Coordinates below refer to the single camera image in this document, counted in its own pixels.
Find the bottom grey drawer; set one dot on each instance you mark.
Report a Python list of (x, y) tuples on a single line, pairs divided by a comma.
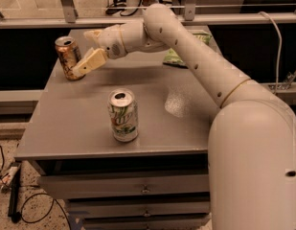
[(173, 222)]

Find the middle grey drawer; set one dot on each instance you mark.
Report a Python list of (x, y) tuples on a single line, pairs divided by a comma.
[(96, 209)]

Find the grey drawer cabinet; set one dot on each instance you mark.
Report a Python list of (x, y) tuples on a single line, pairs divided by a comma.
[(126, 146)]

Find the metal railing frame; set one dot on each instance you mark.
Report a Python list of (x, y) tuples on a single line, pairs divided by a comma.
[(93, 13)]

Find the grey drawer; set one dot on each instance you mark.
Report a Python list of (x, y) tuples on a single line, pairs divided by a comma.
[(96, 209), (173, 222), (100, 185)]

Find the white green 7up can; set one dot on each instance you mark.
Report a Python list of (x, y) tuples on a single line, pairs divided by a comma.
[(123, 113)]

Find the top grey drawer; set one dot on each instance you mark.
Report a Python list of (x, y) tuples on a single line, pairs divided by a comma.
[(100, 185)]

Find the green jalapeno chip bag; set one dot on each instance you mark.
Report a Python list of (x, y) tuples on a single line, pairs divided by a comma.
[(174, 60)]

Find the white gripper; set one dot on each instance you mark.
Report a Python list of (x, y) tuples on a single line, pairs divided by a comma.
[(111, 42)]

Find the black floor bar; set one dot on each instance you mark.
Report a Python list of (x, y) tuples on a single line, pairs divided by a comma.
[(13, 214)]

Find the orange soda can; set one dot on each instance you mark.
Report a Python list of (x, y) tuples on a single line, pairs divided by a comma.
[(69, 55)]

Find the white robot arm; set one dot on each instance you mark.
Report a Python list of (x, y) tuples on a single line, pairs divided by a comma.
[(252, 140)]

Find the power strip on floor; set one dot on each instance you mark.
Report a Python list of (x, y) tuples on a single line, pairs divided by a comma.
[(6, 180)]

